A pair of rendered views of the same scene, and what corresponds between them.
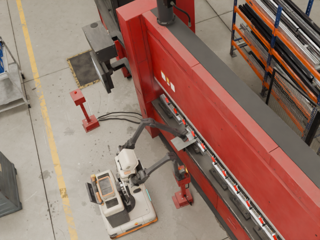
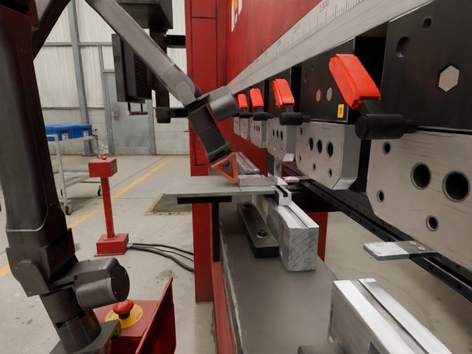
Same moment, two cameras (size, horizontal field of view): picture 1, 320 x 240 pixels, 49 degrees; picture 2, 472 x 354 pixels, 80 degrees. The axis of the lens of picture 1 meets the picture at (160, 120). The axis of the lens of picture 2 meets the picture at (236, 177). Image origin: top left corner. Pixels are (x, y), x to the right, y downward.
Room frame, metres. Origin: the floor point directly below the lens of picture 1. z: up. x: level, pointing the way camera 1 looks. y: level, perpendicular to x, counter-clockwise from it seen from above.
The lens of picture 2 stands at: (1.55, -0.46, 1.19)
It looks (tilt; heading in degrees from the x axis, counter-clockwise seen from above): 13 degrees down; 14
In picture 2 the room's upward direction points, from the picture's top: straight up
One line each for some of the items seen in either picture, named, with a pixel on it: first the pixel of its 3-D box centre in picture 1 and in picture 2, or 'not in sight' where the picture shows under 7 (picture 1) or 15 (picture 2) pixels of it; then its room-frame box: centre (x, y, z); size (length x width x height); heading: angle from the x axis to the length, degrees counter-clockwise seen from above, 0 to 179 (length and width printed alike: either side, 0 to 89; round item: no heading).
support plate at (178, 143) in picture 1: (183, 140); (218, 184); (2.26, -0.24, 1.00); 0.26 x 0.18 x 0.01; 111
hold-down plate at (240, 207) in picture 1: (240, 207); not in sight; (1.36, -0.69, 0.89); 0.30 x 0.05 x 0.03; 21
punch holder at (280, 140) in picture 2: (201, 136); (296, 116); (2.15, -0.44, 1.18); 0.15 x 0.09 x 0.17; 21
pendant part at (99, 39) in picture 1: (105, 61); (150, 57); (3.30, 0.54, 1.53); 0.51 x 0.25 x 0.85; 17
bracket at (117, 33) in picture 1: (117, 43); (183, 36); (3.42, 0.36, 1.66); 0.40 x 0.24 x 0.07; 21
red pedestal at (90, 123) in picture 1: (84, 110); (107, 205); (3.49, 1.14, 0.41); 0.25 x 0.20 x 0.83; 111
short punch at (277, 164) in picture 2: not in sight; (272, 163); (2.31, -0.37, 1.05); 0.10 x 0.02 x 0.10; 21
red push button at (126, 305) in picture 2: not in sight; (123, 310); (1.98, -0.12, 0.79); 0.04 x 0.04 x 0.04
